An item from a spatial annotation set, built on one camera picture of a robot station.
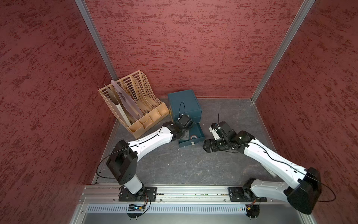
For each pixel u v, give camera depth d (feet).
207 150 2.29
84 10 2.35
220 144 2.13
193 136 3.17
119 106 2.54
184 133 2.48
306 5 2.33
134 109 3.73
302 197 1.47
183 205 2.33
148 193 2.43
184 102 2.94
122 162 1.42
